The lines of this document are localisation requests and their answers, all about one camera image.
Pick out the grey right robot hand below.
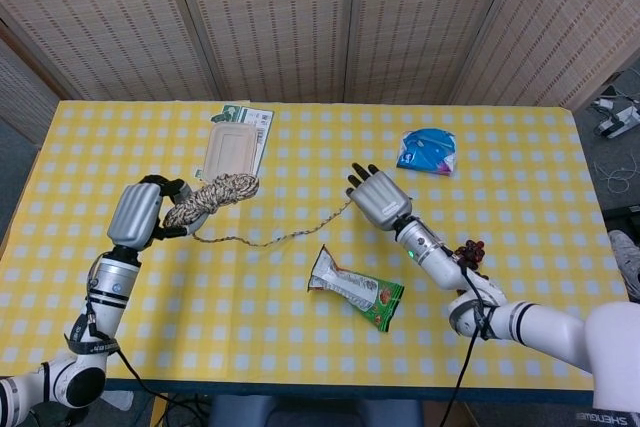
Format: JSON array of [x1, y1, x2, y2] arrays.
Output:
[[345, 162, 414, 232]]

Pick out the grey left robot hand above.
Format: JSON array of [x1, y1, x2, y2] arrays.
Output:
[[106, 174, 201, 251]]

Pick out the speckled braided rope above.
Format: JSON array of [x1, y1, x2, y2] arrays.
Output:
[[163, 172, 354, 248]]

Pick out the blue tissue pack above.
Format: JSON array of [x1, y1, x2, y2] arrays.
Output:
[[395, 127, 458, 177]]

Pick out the green snack bag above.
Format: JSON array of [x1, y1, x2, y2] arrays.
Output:
[[306, 245, 405, 333]]

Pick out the dark grape bunch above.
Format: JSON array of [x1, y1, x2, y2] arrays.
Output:
[[452, 239, 489, 281]]

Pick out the beige plastic container lid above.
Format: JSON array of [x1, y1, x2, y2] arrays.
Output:
[[202, 122, 260, 183]]

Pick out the green white paper card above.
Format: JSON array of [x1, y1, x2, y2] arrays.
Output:
[[194, 102, 277, 188]]

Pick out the yellow checkered tablecloth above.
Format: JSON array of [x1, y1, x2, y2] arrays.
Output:
[[0, 99, 629, 393]]

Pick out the white plastic piece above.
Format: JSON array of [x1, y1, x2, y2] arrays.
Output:
[[102, 389, 135, 411]]

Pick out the woven folding screen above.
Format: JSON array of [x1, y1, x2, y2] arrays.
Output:
[[0, 0, 640, 148]]

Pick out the grey device on floor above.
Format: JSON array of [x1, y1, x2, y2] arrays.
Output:
[[592, 91, 640, 139]]

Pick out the grey shoe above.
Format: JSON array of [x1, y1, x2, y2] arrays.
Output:
[[607, 229, 640, 298]]

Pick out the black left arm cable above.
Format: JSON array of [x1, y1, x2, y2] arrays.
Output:
[[112, 346, 211, 427]]

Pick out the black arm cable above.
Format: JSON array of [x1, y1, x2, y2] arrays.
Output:
[[439, 266, 496, 427], [112, 346, 211, 427]]

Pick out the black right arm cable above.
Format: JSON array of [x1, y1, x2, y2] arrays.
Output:
[[439, 266, 496, 427]]

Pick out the thin white floor cable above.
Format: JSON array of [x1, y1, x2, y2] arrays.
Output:
[[594, 146, 640, 193]]

